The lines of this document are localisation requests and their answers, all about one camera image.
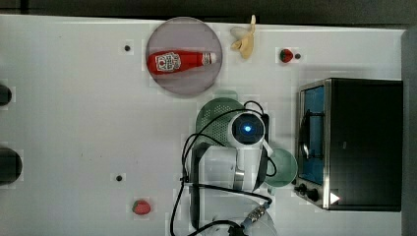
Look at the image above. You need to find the green plastic strainer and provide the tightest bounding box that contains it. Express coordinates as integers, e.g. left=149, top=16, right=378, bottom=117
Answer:
left=196, top=97, right=244, bottom=147

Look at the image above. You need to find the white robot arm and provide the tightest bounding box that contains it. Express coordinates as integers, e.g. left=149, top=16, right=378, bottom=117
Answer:
left=188, top=109, right=277, bottom=236

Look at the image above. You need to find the red ketchup bottle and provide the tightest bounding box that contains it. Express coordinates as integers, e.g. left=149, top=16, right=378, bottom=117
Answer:
left=147, top=50, right=217, bottom=75

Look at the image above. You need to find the peeled banana toy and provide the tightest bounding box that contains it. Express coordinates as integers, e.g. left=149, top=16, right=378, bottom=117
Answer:
left=230, top=15, right=256, bottom=59

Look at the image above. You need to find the grey round plate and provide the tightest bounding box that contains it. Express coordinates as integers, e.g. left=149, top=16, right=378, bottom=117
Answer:
left=146, top=17, right=222, bottom=95

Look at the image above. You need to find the green mug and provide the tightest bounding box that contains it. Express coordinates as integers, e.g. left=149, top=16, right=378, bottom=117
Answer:
left=265, top=148, right=298, bottom=196

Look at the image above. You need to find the red strawberry toy near oven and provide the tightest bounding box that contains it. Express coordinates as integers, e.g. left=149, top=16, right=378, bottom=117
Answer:
left=279, top=49, right=294, bottom=63

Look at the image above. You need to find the red strawberry toy front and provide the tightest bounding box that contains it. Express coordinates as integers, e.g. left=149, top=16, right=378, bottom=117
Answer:
left=132, top=200, right=151, bottom=215

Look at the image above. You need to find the black toaster oven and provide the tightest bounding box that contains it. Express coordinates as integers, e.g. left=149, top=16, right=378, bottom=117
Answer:
left=294, top=78, right=403, bottom=211

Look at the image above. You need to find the black cylinder large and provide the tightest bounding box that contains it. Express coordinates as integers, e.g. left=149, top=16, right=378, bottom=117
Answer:
left=0, top=148, right=23, bottom=186

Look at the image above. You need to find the black cylinder small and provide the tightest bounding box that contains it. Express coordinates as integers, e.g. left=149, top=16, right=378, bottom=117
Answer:
left=0, top=85, right=12, bottom=106

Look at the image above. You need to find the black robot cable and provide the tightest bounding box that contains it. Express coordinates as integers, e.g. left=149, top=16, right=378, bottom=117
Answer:
left=168, top=99, right=278, bottom=236

